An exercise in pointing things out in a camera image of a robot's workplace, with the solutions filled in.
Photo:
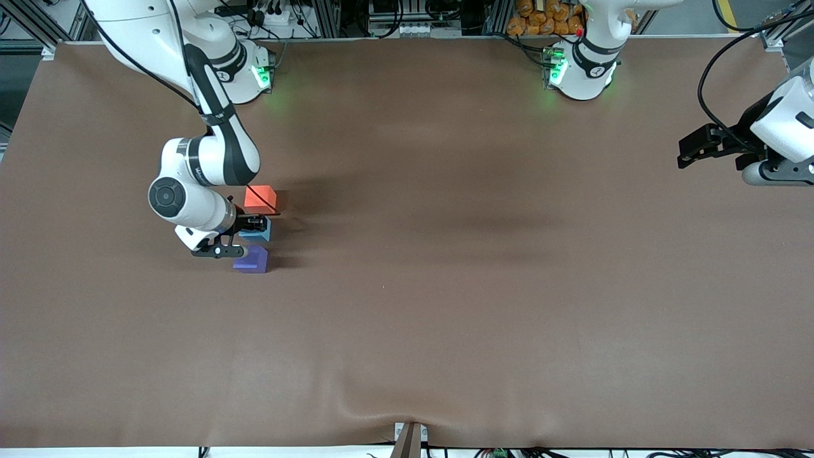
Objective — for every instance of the metal corner bracket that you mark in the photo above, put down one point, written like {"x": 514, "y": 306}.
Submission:
{"x": 771, "y": 42}
{"x": 48, "y": 52}

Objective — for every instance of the orange foam block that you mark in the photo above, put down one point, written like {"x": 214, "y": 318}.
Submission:
{"x": 267, "y": 194}

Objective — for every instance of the white power strip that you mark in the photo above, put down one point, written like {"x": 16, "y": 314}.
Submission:
{"x": 270, "y": 17}

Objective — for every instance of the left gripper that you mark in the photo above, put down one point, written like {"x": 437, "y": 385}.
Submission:
{"x": 745, "y": 127}

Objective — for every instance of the brown table cover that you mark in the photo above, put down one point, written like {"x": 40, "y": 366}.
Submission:
{"x": 407, "y": 331}

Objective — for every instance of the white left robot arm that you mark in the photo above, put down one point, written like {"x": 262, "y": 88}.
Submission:
{"x": 588, "y": 67}

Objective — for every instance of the aluminium frame profile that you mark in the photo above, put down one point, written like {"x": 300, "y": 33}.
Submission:
{"x": 788, "y": 16}
{"x": 38, "y": 19}

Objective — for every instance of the purple foam block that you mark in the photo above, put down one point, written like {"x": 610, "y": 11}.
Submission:
{"x": 254, "y": 264}

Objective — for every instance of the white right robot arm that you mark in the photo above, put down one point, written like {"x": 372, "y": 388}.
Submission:
{"x": 191, "y": 203}

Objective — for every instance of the bag of orange items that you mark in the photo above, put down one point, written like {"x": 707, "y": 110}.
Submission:
{"x": 544, "y": 16}

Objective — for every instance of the white terminal block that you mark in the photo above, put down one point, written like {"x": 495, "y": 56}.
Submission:
{"x": 414, "y": 28}

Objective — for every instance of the blue foam block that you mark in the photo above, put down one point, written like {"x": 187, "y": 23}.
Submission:
{"x": 261, "y": 236}

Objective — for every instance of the metal table clamp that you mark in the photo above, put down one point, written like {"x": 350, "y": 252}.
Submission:
{"x": 409, "y": 439}

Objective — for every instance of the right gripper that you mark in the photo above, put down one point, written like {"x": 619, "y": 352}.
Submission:
{"x": 243, "y": 224}

